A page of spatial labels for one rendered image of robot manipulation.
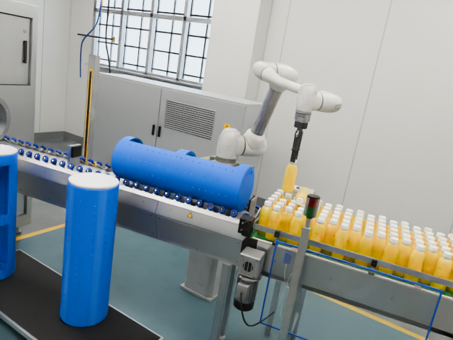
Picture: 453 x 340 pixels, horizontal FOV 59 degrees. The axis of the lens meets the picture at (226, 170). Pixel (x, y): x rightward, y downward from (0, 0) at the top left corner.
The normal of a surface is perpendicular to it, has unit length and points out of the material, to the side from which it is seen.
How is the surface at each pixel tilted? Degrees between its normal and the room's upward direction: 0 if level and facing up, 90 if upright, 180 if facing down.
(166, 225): 109
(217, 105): 90
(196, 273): 90
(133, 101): 90
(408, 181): 90
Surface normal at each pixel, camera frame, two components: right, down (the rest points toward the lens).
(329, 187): -0.53, 0.14
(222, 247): -0.40, 0.49
